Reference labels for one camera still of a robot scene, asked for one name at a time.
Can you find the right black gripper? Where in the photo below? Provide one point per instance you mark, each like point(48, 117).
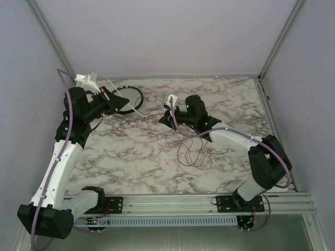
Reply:
point(167, 119)

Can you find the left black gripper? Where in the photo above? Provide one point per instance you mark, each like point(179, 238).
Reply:
point(113, 102)

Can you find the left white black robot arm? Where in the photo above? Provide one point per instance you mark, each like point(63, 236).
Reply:
point(48, 214)

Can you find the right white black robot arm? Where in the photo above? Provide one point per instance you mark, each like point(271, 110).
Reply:
point(270, 166)

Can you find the round brown-rimmed dish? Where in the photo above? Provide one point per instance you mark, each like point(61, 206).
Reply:
point(134, 99)

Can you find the marble pattern table mat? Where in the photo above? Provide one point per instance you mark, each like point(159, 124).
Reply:
point(135, 154)

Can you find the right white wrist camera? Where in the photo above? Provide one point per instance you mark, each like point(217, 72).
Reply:
point(170, 104)

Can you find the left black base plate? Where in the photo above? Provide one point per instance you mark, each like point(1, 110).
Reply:
point(112, 205)

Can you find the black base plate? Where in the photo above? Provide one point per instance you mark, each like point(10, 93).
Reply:
point(232, 203)
point(112, 205)

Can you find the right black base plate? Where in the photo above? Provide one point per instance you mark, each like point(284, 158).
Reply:
point(232, 203)

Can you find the slotted grey cable duct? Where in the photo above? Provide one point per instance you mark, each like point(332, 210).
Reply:
point(158, 221)

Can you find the left aluminium corner post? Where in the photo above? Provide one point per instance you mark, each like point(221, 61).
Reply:
point(55, 43)

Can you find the aluminium corner post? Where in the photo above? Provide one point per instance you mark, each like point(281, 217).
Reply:
point(283, 35)
point(55, 43)

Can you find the aluminium front rail frame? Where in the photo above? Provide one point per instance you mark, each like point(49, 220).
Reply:
point(170, 204)

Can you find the right aluminium corner post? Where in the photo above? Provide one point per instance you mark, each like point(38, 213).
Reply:
point(283, 35)

